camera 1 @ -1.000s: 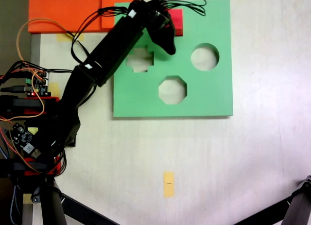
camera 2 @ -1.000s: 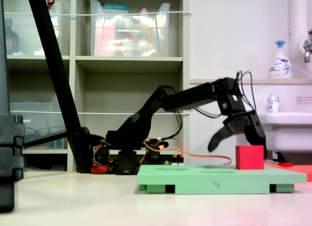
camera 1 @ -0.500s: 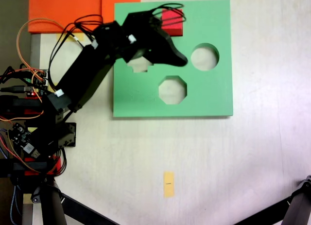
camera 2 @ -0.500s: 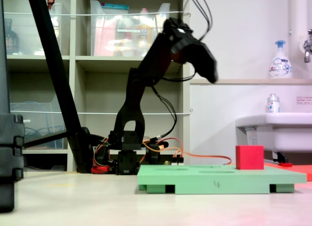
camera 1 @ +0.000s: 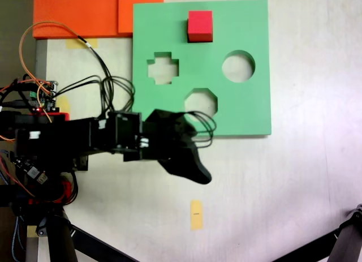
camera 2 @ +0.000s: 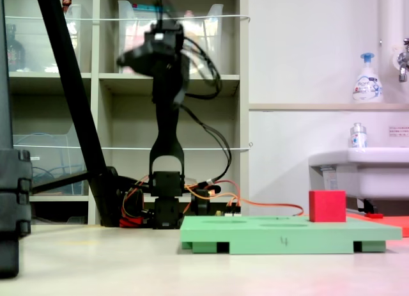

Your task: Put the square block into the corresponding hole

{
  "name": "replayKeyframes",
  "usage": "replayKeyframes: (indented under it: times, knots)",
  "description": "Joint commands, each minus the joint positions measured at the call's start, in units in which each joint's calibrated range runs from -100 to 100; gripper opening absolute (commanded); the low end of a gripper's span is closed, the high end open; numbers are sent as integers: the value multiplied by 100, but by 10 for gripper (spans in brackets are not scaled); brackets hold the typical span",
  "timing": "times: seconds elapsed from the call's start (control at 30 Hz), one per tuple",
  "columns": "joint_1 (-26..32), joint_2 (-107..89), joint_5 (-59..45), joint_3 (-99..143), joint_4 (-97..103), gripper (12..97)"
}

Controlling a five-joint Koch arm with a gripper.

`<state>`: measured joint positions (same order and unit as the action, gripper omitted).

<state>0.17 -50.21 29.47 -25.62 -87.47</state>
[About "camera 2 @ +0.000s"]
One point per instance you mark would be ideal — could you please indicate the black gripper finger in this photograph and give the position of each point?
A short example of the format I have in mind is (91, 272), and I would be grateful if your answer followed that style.
(145, 70)
(132, 57)

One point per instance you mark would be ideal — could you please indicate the red square block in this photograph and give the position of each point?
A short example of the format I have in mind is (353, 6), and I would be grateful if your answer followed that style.
(327, 206)

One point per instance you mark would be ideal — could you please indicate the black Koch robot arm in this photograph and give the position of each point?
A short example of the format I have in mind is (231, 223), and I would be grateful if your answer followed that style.
(167, 133)

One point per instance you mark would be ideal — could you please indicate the beige shelf unit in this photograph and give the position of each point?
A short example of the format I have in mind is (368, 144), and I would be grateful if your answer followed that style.
(128, 80)

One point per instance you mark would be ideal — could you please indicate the clear plastic bin with bottles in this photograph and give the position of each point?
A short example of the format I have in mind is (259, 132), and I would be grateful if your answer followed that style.
(204, 43)

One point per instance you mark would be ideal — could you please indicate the thick black tripod leg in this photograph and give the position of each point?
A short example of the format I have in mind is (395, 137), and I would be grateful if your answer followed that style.
(73, 85)

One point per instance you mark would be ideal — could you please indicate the dark glass bottle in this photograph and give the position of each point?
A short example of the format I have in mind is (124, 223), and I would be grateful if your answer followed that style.
(14, 53)

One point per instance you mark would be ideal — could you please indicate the thin black tripod leg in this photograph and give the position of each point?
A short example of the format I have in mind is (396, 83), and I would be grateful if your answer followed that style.
(57, 181)

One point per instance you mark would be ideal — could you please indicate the black clamp knob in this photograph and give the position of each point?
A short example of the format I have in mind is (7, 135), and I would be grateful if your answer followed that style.
(201, 205)

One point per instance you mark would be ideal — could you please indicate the red table clamp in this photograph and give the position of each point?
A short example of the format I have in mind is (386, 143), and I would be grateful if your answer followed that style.
(131, 221)

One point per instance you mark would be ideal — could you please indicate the notched black stack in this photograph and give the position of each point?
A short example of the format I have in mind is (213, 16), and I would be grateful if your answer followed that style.
(14, 193)

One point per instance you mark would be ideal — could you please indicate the white soap pump bottle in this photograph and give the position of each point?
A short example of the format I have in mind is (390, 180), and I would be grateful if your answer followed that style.
(367, 85)

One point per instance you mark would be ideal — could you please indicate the small clear sanitizer bottle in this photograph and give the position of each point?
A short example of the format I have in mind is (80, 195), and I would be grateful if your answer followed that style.
(358, 137)

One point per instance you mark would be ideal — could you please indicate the green shape sorter board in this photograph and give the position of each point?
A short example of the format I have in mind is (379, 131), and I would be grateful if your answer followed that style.
(287, 235)

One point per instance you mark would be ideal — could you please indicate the metal faucet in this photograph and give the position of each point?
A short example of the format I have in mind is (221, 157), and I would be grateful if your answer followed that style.
(402, 62)

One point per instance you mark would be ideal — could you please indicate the white sink basin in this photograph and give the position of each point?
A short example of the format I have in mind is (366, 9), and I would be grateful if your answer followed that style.
(367, 174)

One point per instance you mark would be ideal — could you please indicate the small red flat piece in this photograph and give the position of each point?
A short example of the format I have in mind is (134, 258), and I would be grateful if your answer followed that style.
(374, 215)

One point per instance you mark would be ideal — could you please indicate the wall label with red text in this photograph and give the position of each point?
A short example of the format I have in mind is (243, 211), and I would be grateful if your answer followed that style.
(399, 131)

